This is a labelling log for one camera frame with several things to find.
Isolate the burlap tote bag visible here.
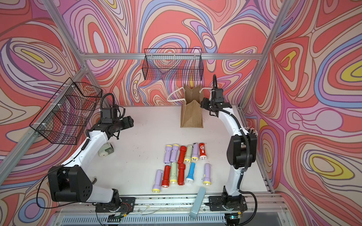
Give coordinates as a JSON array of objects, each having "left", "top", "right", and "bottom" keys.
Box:
[{"left": 166, "top": 85, "right": 211, "bottom": 128}]

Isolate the red white flashlight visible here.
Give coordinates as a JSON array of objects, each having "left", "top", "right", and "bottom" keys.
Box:
[{"left": 199, "top": 143, "right": 207, "bottom": 160}]

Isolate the purple flashlight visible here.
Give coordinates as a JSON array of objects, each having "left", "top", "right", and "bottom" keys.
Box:
[
  {"left": 203, "top": 163, "right": 212, "bottom": 186},
  {"left": 170, "top": 144, "right": 180, "bottom": 163},
  {"left": 164, "top": 145, "right": 173, "bottom": 164},
  {"left": 191, "top": 143, "right": 199, "bottom": 162},
  {"left": 152, "top": 170, "right": 163, "bottom": 193}
]

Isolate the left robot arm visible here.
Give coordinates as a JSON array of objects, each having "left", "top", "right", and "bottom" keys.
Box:
[{"left": 47, "top": 93, "right": 134, "bottom": 212}]

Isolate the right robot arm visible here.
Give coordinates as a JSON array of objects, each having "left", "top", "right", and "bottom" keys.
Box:
[{"left": 201, "top": 75, "right": 257, "bottom": 212}]

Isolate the small green white device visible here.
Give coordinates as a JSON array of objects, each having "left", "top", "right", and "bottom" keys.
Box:
[{"left": 98, "top": 143, "right": 114, "bottom": 157}]

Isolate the red flashlight top row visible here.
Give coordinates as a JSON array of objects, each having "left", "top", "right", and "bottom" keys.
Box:
[{"left": 177, "top": 146, "right": 187, "bottom": 164}]

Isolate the cup of pens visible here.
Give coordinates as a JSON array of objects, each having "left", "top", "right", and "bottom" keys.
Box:
[{"left": 246, "top": 127, "right": 258, "bottom": 137}]

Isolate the green flashlight top row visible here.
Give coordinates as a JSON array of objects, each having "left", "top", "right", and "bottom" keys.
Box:
[{"left": 184, "top": 145, "right": 193, "bottom": 163}]

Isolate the green flashlight row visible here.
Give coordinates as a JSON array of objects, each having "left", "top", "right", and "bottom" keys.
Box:
[
  {"left": 169, "top": 162, "right": 178, "bottom": 184},
  {"left": 184, "top": 145, "right": 193, "bottom": 163}
]

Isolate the red flashlight bottom middle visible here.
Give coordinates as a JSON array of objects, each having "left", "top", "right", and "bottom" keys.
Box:
[{"left": 177, "top": 163, "right": 186, "bottom": 186}]

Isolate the red flashlight bottom left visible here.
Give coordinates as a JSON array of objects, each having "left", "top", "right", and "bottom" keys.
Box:
[{"left": 161, "top": 165, "right": 171, "bottom": 187}]

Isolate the green flashlight bottom row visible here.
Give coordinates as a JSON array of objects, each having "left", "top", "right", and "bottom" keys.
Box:
[{"left": 169, "top": 162, "right": 178, "bottom": 184}]

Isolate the blue flashlight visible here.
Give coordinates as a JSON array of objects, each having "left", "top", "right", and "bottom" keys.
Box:
[{"left": 186, "top": 163, "right": 195, "bottom": 183}]

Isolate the grey blue bar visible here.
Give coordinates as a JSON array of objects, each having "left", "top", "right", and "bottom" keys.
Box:
[{"left": 189, "top": 187, "right": 206, "bottom": 219}]

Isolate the back wire basket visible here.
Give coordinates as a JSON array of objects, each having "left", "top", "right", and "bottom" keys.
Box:
[{"left": 142, "top": 47, "right": 204, "bottom": 82}]

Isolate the wire basket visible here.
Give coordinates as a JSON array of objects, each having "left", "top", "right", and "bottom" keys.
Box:
[
  {"left": 142, "top": 47, "right": 204, "bottom": 82},
  {"left": 29, "top": 78, "right": 103, "bottom": 145}
]

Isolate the left wire basket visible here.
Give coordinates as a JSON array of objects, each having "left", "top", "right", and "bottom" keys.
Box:
[{"left": 29, "top": 78, "right": 103, "bottom": 145}]

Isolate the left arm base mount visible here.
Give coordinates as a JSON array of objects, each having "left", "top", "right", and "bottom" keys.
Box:
[{"left": 95, "top": 197, "right": 136, "bottom": 213}]

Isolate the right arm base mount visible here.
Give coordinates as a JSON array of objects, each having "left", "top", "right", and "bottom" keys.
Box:
[{"left": 206, "top": 193, "right": 248, "bottom": 212}]

